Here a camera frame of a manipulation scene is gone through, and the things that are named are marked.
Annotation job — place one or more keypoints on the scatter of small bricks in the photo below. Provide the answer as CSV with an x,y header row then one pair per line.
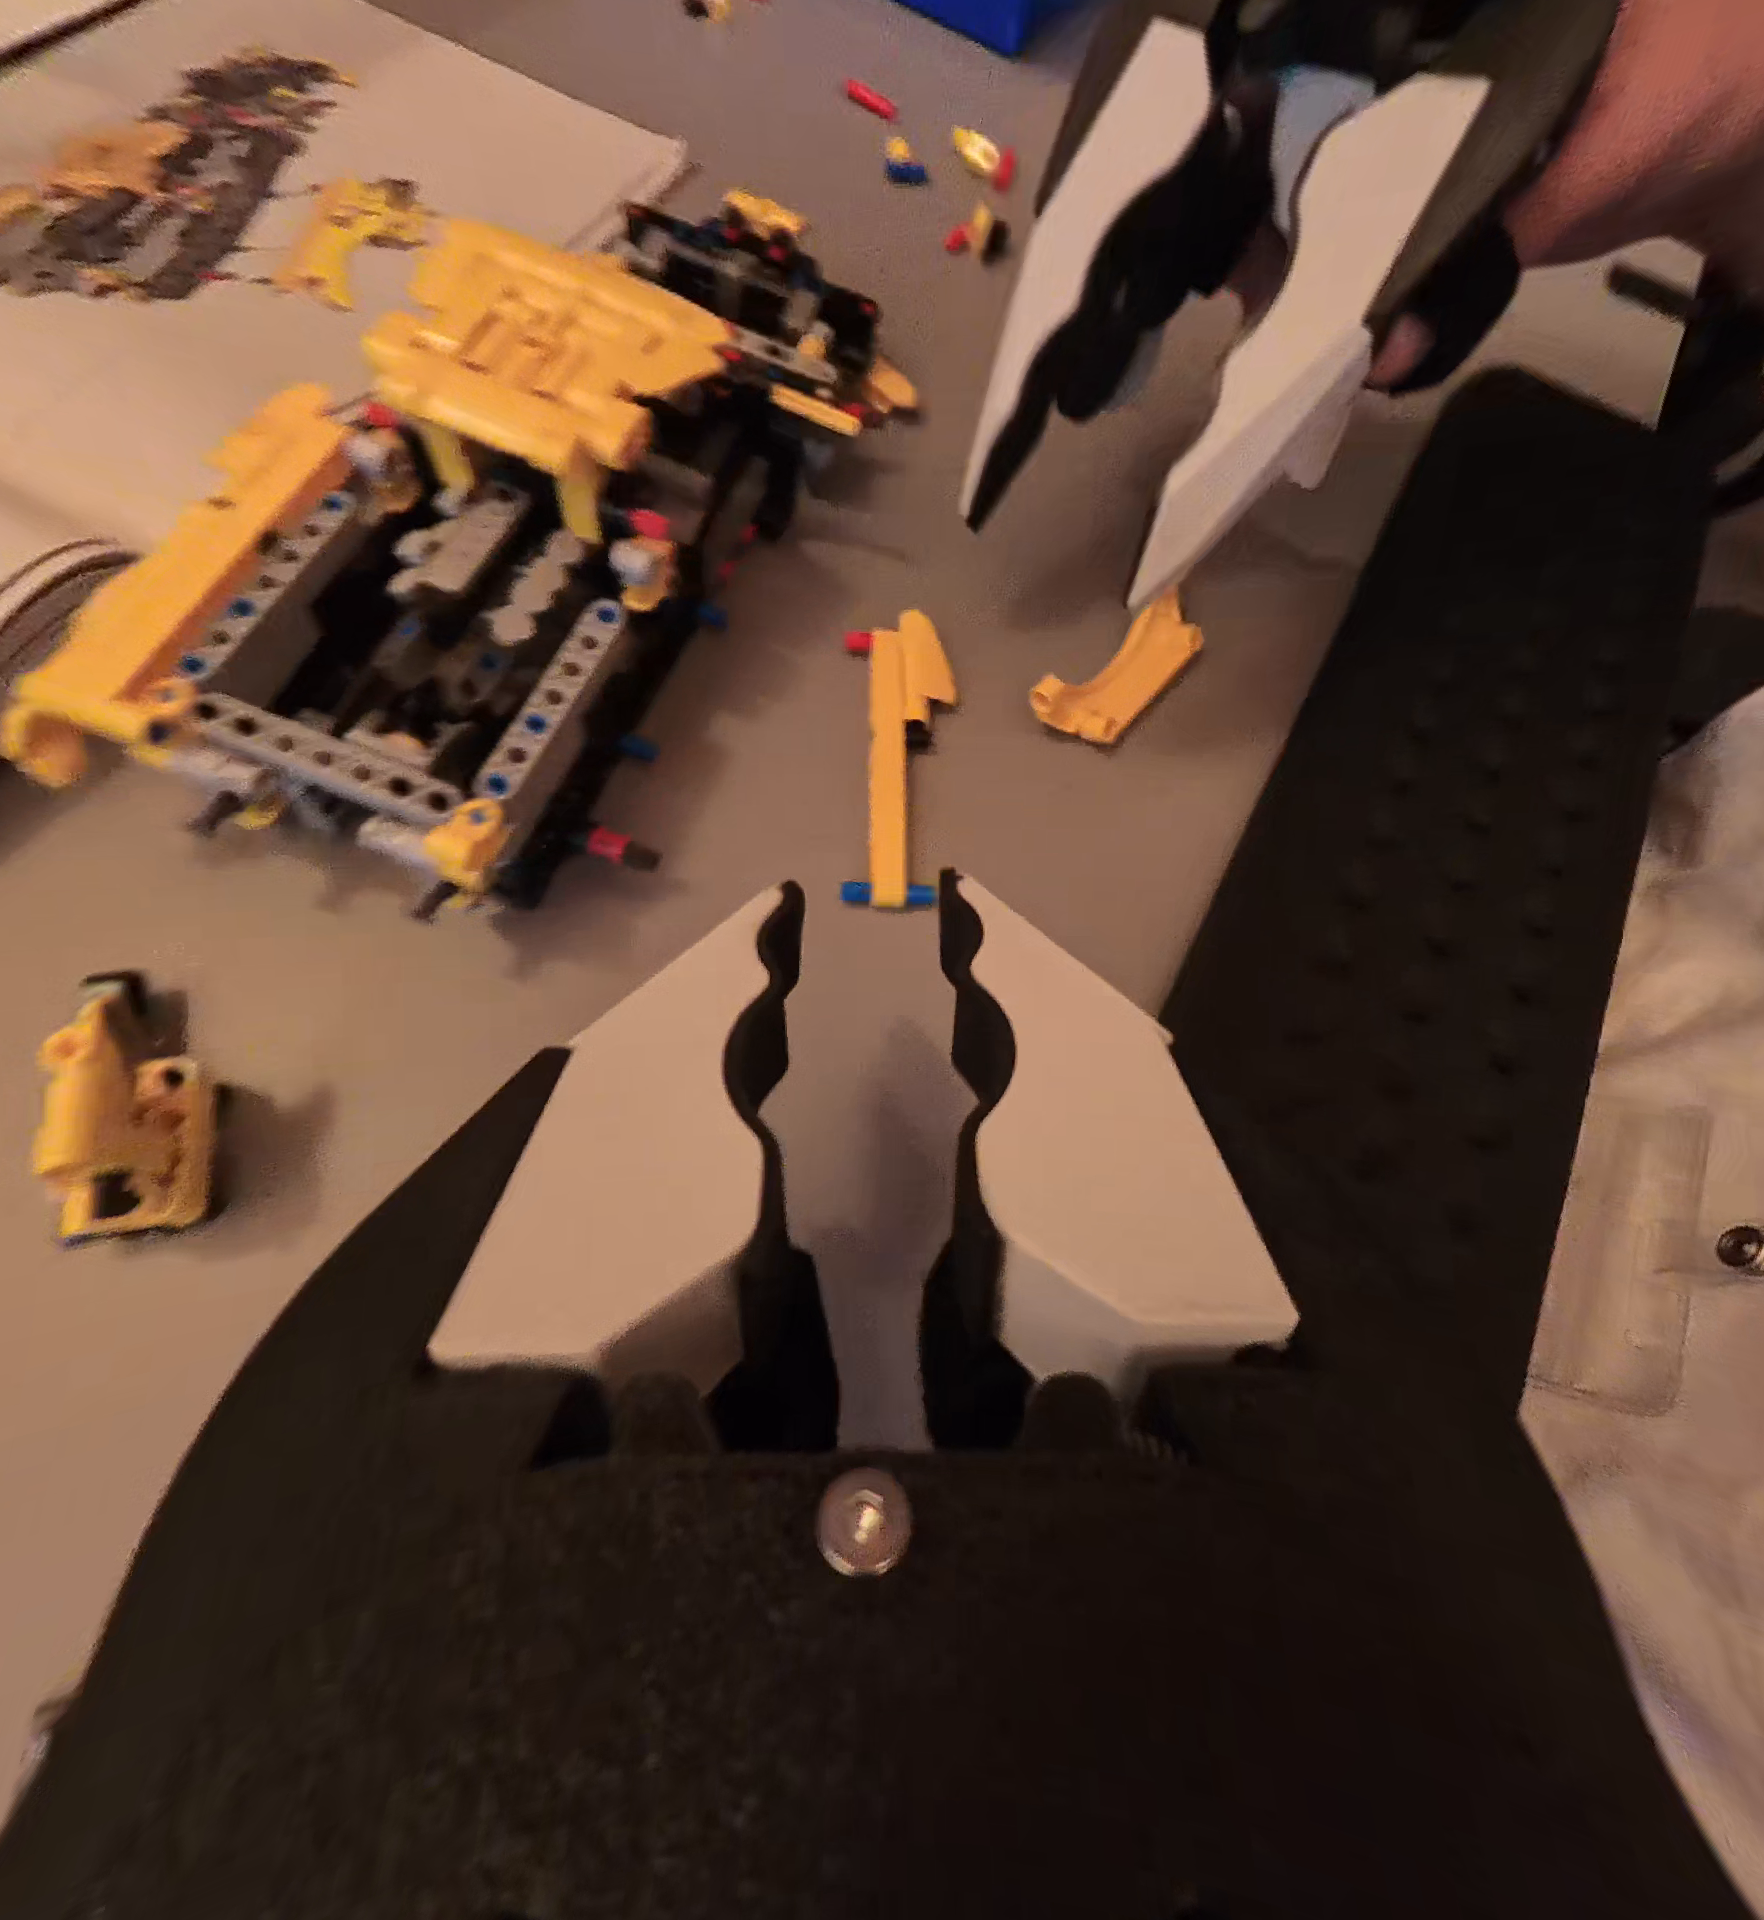
x,y
904,159

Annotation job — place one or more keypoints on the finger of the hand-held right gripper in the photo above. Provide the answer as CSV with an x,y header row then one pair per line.
x,y
1093,180
1333,271

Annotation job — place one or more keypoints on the person's white shirt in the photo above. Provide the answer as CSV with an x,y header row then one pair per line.
x,y
1723,1051

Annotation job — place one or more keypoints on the yellow beam assembly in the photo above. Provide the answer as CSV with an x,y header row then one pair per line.
x,y
891,781

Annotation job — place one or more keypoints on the yellow arch panel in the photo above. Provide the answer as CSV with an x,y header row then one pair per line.
x,y
1123,675

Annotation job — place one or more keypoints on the yellow toy car model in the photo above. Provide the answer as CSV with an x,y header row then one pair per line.
x,y
522,314

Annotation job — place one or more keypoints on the blue storage bin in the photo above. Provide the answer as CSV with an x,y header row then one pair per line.
x,y
973,19

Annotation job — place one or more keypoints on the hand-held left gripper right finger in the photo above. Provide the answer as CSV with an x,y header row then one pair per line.
x,y
1123,1201

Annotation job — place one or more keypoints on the small yellow black assembly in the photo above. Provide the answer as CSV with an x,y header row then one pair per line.
x,y
117,1111

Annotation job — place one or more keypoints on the person's right hand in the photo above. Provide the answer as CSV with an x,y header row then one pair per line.
x,y
1723,121

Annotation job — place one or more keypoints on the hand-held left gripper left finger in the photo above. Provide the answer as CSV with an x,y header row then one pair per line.
x,y
596,1201

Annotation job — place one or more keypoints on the open instruction booklet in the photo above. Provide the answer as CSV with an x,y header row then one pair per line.
x,y
103,404

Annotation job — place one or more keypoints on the grey desk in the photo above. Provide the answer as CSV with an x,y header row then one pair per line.
x,y
793,645

